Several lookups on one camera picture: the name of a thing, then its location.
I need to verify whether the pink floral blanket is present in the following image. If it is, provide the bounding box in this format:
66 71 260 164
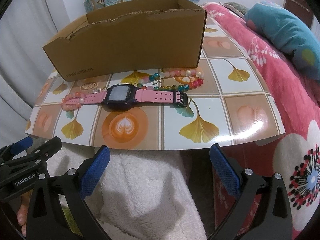
203 2 319 239

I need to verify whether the left hand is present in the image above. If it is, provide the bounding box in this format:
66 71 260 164
17 193 30 237

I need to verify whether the white curtain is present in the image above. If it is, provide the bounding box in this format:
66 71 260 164
1 0 68 145

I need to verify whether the teal pillow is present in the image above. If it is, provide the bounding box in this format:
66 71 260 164
244 1 319 82

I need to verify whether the dark red door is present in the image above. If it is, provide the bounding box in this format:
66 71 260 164
284 0 314 29

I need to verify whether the pink strap digital watch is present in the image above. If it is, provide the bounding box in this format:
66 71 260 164
61 85 188 111

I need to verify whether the pink bead bracelet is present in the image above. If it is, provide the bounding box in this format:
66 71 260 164
61 91 89 112

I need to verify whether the multicolour bead bracelet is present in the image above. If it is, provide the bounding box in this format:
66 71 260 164
135 69 205 92

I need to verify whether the brown cardboard box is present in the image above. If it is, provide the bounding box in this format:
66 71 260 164
43 0 207 81

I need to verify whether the patterned tile tablecloth board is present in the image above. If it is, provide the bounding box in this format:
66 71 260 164
25 17 285 150

